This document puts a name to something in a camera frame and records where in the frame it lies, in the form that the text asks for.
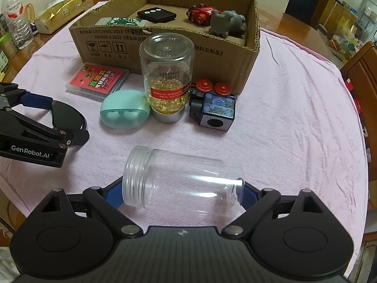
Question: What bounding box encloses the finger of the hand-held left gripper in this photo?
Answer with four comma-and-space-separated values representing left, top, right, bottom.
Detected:
0, 83, 53, 111
0, 109, 90, 149

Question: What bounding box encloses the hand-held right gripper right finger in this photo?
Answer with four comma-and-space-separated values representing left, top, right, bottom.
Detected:
221, 183, 327, 238

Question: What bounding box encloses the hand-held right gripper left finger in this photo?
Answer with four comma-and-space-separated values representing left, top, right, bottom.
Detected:
35, 177, 145, 238

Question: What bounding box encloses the clear plastic jar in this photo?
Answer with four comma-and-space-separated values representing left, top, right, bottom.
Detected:
122, 146, 246, 216

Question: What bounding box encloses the cardboard box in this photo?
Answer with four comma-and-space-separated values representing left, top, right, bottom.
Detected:
69, 0, 261, 95

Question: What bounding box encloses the green label white jar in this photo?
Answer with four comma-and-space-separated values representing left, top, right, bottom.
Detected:
96, 17, 151, 28

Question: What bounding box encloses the black digital timer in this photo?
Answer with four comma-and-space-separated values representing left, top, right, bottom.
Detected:
137, 7, 176, 23

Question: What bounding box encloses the grey toy figure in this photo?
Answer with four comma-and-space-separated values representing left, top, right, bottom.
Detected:
209, 10, 247, 39

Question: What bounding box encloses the red toy train engine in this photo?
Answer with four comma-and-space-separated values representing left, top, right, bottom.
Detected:
186, 4, 220, 25

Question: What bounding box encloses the pink card box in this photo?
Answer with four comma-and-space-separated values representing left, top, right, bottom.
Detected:
65, 63, 130, 102

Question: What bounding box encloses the green lid container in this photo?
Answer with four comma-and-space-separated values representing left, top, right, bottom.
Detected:
0, 34, 17, 58

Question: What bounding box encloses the pink cloth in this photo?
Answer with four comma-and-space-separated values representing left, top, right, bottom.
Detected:
0, 0, 370, 246

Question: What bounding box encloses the teal earbud case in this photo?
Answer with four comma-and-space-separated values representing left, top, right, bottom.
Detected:
100, 90, 152, 129

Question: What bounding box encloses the plastic water bottle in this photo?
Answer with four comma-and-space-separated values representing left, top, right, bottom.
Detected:
0, 0, 35, 50

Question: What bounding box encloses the gold foil bag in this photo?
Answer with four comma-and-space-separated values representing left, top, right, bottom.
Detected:
35, 0, 86, 34

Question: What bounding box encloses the clear bottle of yellow capsules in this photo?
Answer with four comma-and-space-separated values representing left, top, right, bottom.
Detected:
139, 33, 196, 124

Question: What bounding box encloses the wooden chair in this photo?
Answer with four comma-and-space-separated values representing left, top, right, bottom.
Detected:
340, 41, 377, 119

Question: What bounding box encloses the yellow plastic bag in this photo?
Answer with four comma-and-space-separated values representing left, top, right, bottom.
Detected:
333, 16, 354, 41

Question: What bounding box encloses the wooden cabinet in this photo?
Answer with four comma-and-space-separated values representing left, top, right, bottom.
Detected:
321, 0, 359, 33

